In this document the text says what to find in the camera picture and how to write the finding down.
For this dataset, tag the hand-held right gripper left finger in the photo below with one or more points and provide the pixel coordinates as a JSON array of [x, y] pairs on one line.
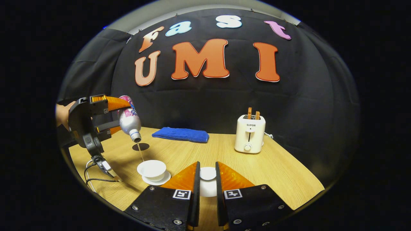
[[196, 205]]

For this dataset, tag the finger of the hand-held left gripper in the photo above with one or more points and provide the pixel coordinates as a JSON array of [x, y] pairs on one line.
[[112, 103], [107, 130]]

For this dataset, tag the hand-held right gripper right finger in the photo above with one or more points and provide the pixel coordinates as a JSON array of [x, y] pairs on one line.
[[220, 199]]

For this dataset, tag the silver water bottle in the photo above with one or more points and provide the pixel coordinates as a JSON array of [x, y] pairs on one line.
[[130, 122]]

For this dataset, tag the dark round coaster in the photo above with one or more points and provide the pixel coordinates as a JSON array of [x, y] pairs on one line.
[[140, 147]]

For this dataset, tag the white teacup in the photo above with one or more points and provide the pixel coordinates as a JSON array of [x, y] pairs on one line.
[[153, 168]]

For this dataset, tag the white saucer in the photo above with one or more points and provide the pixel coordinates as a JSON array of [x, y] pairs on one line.
[[162, 180]]

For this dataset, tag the cream toaster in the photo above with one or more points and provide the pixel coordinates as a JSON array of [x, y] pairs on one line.
[[249, 134]]

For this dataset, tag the blue cloth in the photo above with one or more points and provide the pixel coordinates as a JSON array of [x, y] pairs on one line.
[[180, 134]]

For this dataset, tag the black backdrop cloth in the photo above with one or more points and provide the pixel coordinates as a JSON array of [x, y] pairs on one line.
[[224, 96]]

